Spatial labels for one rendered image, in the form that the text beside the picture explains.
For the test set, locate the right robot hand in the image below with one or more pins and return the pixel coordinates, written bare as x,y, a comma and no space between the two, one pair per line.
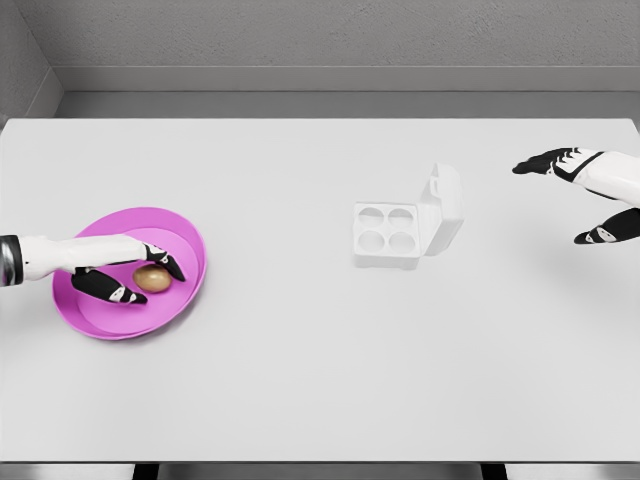
607,172

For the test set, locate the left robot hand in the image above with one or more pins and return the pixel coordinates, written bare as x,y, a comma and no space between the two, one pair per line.
102,251

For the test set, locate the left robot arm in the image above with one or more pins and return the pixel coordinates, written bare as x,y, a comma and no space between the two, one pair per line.
27,259

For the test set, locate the brown egg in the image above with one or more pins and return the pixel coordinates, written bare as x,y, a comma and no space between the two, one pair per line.
152,278

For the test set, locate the white egg box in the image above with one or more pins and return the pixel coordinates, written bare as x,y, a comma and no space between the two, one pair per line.
400,235

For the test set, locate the pink plate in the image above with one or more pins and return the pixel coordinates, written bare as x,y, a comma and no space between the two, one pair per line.
165,305

